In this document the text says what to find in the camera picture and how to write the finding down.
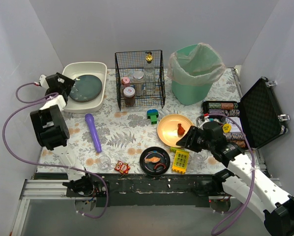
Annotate blue ceramic plate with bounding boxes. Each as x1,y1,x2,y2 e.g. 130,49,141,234
69,75,103,102

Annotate yellow plate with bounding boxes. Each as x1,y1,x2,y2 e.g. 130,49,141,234
157,114,193,148

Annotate small black plate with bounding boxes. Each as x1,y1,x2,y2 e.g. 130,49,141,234
140,147,171,177

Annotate pink lid toothpick jar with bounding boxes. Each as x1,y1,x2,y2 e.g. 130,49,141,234
121,77,131,88

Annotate brown sauce jar white lid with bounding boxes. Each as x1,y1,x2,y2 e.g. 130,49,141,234
123,87,135,106

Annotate silver lid pepper jar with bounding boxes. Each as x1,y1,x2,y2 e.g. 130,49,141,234
133,70,145,96

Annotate clear glass bottle gold cap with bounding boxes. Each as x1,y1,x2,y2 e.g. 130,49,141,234
144,51,155,95

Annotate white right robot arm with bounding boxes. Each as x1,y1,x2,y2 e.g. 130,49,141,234
176,121,294,236

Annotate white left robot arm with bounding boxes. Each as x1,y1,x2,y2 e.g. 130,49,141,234
30,73,93,196

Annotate red chicken drumstick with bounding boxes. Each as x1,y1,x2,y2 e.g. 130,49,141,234
177,123,185,136

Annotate blue orange chip stack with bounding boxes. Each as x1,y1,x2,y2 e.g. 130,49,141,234
224,132,244,141

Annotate yellow big blind button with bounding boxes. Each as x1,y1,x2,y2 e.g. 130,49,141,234
222,123,232,133

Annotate right clear glass cup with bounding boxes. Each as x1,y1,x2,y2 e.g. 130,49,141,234
191,150,208,164

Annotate clear glass cup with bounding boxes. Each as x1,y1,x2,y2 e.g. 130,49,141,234
98,155,111,171
191,150,208,164

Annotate yellow green toy window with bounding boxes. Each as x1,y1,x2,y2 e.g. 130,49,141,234
170,147,189,175

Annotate deck of playing cards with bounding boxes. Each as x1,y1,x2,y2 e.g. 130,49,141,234
227,117,242,133

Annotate white rectangular basin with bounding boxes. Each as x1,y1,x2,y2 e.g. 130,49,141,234
62,61,107,114

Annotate purple chip stack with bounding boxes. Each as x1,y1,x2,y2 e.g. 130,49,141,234
208,109,225,116

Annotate blue orange loose chips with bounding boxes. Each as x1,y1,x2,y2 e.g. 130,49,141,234
224,109,240,117

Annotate green blue chip stack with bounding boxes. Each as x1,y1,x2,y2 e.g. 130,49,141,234
208,103,222,110

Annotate red chip stack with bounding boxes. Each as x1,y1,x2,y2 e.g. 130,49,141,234
221,103,238,110

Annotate dark red sausage piece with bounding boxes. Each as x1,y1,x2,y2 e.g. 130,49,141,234
153,163,167,170

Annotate purple toy piece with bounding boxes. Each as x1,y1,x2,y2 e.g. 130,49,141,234
85,114,102,153

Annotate green blue toy block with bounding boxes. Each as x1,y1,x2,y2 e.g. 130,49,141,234
147,109,159,124

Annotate black poker chip case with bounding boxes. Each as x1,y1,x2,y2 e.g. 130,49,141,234
202,77,289,149

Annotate green trash bin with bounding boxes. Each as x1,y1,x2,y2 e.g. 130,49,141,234
171,43,224,106

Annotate red owl toy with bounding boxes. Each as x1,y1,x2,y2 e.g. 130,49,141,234
114,160,130,175

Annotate clear plastic bin liner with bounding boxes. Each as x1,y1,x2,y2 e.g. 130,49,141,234
167,43,226,86

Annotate left clear glass cup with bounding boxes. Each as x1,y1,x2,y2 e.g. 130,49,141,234
98,155,111,171

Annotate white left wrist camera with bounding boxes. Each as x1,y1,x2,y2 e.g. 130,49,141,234
34,74,49,89

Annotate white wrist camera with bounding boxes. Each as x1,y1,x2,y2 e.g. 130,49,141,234
34,74,49,89
196,114,213,128

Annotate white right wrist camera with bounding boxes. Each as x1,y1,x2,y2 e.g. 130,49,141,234
196,114,213,128

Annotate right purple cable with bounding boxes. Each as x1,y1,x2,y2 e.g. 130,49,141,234
207,113,256,236

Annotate black wire basket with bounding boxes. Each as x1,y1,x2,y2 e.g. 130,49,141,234
115,50,166,109

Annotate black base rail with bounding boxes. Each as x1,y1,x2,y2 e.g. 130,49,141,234
63,174,231,207

